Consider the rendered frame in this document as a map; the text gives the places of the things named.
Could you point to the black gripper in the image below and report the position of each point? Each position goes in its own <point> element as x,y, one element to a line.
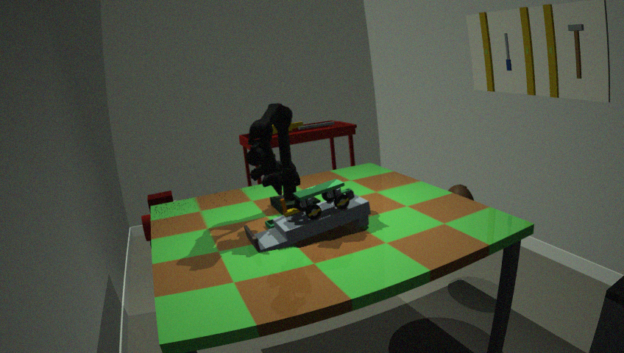
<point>274,178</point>

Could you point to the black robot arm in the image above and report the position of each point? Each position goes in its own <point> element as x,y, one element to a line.
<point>280,116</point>

